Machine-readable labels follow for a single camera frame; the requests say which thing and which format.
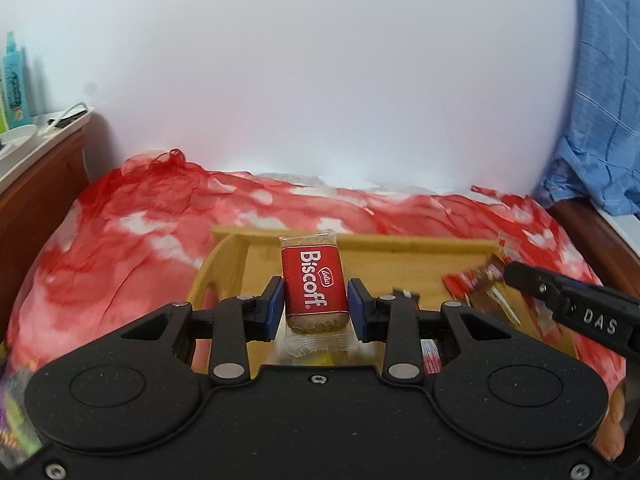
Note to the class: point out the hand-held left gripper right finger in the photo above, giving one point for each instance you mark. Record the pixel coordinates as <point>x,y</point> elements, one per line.
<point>357,310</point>

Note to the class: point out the purple snack packet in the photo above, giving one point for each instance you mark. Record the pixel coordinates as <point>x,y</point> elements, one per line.
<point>12,410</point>

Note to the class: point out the red stick snack packet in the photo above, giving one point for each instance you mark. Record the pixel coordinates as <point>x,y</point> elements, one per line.
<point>431,357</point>

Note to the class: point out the wooden nightstand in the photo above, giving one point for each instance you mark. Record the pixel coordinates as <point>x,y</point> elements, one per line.
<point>40,185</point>

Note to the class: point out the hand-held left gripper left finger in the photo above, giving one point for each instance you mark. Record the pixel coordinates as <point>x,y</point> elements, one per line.
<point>275,305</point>

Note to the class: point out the wooden serving tray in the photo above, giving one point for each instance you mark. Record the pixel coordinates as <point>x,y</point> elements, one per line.
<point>400,265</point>

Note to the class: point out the yellow-green bottle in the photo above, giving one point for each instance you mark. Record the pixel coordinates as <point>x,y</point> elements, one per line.
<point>3,110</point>

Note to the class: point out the dark wooden bed frame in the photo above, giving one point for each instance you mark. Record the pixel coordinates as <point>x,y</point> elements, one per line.
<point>590,230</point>

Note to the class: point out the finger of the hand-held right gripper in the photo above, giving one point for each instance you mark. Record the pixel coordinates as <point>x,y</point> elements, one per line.
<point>530,280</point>

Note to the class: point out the blue checked cloth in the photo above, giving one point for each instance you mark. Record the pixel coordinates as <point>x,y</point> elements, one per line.
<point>600,110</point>

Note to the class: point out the tall teal bottle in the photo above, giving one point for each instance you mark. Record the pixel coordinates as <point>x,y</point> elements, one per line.
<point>19,90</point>

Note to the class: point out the red clear-window snack packet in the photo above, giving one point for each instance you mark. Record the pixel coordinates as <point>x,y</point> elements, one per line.
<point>470,282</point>

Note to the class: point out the orange snack packet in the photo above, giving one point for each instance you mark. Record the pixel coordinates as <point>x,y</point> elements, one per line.
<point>617,425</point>

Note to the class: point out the red and white blanket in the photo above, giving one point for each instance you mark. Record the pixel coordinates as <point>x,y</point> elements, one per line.
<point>125,260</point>

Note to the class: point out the red biscuit packet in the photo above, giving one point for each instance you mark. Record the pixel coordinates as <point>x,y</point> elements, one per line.
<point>310,280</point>

